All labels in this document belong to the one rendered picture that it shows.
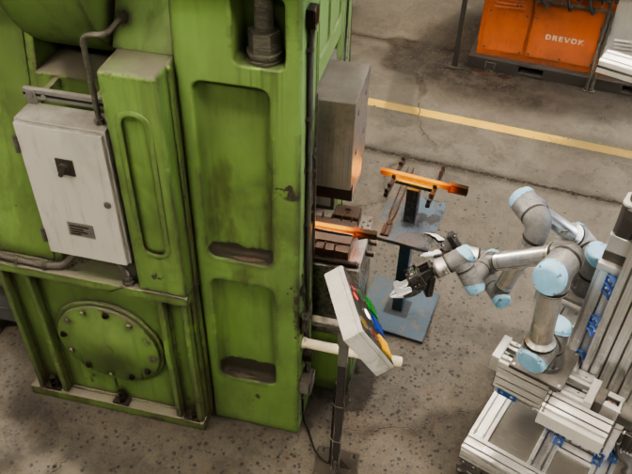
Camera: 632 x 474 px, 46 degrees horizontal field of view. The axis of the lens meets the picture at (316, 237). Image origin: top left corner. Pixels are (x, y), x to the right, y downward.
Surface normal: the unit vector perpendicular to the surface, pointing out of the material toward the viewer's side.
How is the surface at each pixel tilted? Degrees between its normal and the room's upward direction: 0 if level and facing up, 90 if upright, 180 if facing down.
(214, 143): 89
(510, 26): 90
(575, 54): 90
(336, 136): 90
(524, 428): 0
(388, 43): 0
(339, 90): 0
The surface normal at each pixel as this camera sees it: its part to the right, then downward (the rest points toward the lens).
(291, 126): -0.23, 0.64
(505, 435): 0.02, -0.74
